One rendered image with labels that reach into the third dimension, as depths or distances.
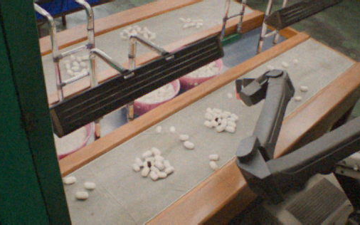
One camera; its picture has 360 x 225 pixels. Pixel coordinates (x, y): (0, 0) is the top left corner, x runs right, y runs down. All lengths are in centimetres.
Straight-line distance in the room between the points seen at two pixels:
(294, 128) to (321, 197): 37
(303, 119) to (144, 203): 75
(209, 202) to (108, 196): 31
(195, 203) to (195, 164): 19
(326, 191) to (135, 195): 90
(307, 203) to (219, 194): 57
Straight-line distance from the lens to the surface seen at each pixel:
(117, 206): 116
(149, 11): 218
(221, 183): 122
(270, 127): 91
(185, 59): 114
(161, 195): 119
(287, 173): 75
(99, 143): 131
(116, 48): 185
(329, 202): 171
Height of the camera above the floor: 169
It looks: 42 degrees down
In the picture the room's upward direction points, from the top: 9 degrees clockwise
